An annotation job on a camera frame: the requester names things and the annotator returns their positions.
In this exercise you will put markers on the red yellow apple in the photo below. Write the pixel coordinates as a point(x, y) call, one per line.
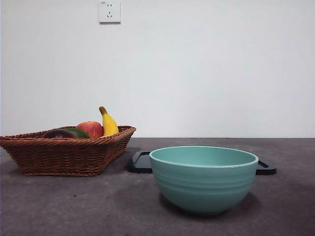
point(92, 129)

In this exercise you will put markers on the yellow banana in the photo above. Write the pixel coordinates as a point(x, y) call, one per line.
point(110, 125)

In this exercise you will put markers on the white wall power socket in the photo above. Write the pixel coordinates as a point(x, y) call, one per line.
point(110, 12)

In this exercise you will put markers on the dark purple plum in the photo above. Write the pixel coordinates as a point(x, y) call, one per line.
point(57, 134)

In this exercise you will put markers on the brown wicker basket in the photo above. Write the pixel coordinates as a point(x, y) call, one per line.
point(61, 157)

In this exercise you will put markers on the black rectangular tray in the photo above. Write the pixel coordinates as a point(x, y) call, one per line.
point(140, 163)

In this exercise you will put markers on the green avocado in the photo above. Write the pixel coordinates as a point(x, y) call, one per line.
point(81, 133)

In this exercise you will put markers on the teal ribbed bowl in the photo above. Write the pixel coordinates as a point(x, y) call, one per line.
point(204, 186)

